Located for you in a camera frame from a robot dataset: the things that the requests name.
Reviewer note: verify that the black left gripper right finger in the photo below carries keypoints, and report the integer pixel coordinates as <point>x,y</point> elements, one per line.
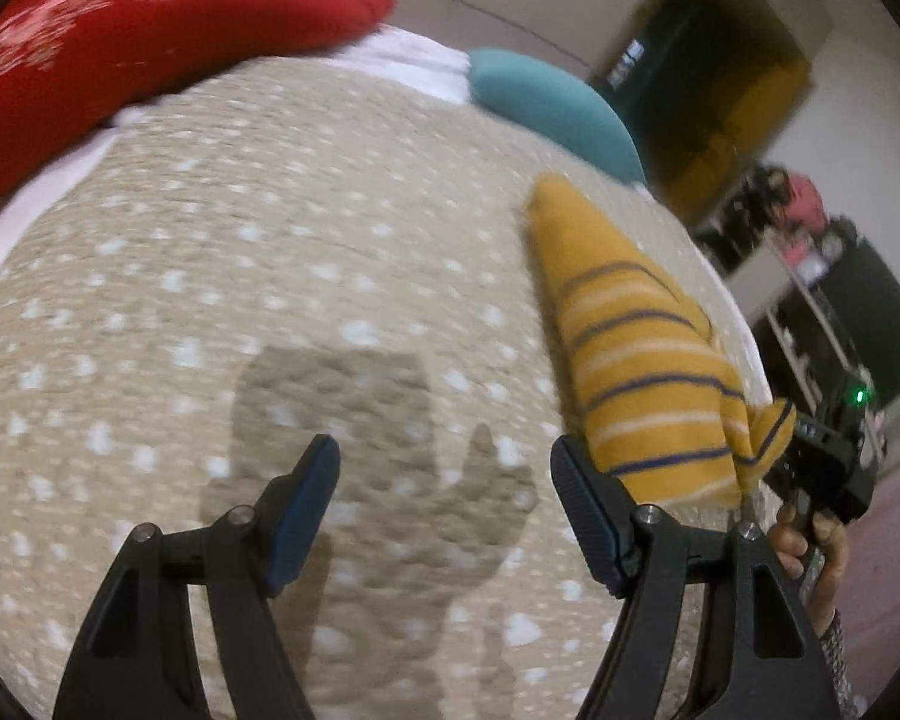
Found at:
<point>756,655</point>

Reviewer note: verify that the yellow striped knit sweater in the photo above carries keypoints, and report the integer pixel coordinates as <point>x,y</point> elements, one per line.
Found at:
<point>663,408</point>

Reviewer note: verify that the person's right hand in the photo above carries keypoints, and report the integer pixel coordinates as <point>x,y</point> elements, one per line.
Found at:
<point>820,561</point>

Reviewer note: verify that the cluttered white shelf unit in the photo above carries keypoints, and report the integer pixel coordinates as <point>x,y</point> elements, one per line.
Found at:
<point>821,302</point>

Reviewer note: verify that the beige dotted bedspread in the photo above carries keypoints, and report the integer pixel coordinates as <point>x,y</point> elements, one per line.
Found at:
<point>292,249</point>

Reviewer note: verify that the dark wooden door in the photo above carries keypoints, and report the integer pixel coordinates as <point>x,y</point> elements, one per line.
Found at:
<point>701,89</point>

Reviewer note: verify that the teal pillow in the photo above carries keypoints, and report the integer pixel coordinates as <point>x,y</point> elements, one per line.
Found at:
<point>555,105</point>

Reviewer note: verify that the red fluffy blanket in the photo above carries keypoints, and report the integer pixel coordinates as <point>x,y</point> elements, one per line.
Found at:
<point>67,66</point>

